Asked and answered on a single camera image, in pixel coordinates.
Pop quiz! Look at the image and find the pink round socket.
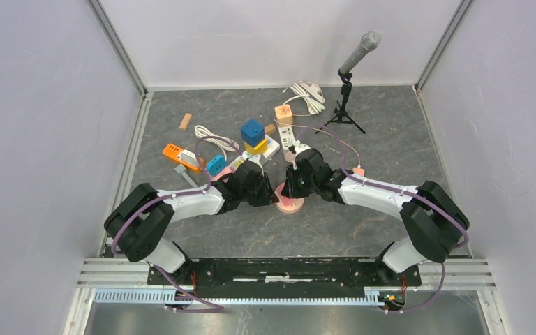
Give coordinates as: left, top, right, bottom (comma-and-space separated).
275, 183, 304, 214

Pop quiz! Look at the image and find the pink red plug adapter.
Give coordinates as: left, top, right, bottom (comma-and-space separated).
281, 196, 295, 207

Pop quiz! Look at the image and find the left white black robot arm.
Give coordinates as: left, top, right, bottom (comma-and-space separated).
103, 160, 277, 285

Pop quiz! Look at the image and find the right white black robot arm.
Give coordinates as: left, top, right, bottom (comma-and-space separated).
281, 144, 470, 285

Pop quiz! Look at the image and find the small blue plug adapter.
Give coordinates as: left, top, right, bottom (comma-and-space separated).
206, 155, 227, 177

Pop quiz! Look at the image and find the orange wooden cube socket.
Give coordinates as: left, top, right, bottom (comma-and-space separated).
274, 104, 293, 127

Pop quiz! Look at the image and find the yellow cube adapter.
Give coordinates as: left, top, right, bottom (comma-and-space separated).
244, 138, 268, 156

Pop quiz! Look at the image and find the white long power strip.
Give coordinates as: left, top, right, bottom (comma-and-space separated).
227, 135, 280, 170

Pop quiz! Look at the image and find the white green small power strip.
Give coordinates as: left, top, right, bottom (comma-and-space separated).
278, 126, 295, 152

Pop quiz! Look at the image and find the blue cube adapter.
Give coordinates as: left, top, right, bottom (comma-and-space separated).
240, 119, 265, 147

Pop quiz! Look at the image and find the small brown wooden block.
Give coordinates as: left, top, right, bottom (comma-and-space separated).
264, 124, 276, 135

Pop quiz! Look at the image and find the black tripod microphone stand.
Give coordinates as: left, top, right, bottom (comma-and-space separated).
315, 71, 366, 134

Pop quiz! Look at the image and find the orange power strip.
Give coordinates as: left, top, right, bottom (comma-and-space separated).
162, 143, 202, 173

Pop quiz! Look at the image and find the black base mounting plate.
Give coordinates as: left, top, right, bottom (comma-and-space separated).
172, 257, 422, 299

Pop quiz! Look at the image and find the grey handheld microphone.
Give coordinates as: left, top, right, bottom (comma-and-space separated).
338, 30, 382, 75

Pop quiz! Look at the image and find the orange square plug with cable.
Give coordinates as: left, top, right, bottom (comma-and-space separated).
292, 124, 365, 177

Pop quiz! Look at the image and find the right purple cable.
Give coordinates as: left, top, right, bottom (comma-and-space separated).
295, 124, 471, 315

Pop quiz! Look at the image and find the white coiled cable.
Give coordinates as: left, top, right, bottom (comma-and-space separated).
193, 124, 241, 153

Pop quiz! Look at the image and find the white bundled cable top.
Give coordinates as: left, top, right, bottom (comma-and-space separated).
283, 80, 328, 116

